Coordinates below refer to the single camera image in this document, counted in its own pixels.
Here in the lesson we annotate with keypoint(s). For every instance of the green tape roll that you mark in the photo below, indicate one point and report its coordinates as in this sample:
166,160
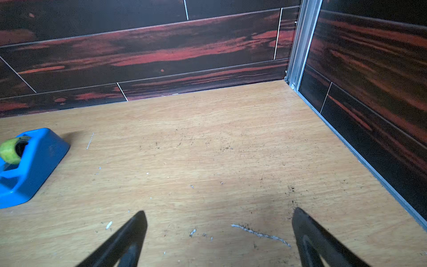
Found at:
12,149

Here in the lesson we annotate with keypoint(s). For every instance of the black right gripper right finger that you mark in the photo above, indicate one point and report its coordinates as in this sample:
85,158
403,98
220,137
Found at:
317,246

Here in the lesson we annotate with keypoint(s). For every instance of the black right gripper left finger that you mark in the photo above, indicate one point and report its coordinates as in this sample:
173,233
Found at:
123,248

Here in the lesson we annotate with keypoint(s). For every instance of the blue tape dispenser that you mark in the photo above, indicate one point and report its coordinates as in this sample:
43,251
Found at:
41,156

